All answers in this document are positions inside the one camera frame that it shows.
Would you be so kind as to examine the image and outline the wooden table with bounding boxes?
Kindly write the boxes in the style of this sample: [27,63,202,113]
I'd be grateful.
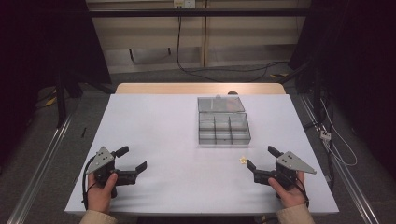
[115,82,287,95]

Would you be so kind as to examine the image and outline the clear plastic compartment box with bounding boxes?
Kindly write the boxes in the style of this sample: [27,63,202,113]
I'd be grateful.
[197,95,252,147]

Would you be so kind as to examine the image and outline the white wall socket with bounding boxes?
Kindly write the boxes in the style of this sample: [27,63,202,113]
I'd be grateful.
[173,0,197,9]

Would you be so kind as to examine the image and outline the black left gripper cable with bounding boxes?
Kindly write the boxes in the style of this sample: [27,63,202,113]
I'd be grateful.
[80,156,97,203]

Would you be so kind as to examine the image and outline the person's left hand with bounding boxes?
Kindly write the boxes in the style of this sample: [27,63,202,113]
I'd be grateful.
[86,172,120,215]

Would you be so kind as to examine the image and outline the person's right hand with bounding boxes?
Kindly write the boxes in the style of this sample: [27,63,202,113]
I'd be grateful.
[267,171,308,209]

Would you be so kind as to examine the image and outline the black horizontal bar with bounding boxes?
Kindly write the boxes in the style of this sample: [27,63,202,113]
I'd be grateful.
[88,7,312,18]

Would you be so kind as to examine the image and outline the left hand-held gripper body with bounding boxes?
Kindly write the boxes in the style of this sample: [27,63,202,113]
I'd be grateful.
[85,146,138,199]

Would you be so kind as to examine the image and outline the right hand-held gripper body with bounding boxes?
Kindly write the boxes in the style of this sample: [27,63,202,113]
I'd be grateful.
[253,150,318,191]

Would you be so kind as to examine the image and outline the wooden vertical strip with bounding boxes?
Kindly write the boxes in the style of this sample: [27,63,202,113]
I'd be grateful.
[201,0,208,68]

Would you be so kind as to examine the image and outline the metal floor rail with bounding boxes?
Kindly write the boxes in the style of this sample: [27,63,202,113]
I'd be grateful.
[6,113,75,224]
[299,93,381,224]

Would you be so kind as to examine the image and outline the black curtain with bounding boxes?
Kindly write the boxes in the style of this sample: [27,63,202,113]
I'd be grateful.
[0,0,112,162]
[288,0,396,175]

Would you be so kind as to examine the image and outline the long black floor cable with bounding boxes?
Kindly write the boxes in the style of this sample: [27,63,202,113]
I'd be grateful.
[176,14,289,84]

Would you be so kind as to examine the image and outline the white cable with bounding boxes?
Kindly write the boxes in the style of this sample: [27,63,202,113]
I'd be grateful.
[319,98,359,167]

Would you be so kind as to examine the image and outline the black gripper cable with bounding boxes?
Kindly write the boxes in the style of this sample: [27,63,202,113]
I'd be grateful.
[80,156,97,203]
[292,177,311,209]

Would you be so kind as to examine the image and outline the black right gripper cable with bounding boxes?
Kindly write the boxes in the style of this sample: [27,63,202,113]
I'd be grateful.
[292,177,311,209]

